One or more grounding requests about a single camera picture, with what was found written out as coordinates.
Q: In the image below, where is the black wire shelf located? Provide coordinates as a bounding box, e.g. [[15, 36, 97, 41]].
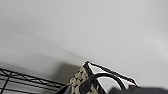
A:
[[0, 67, 68, 94]]

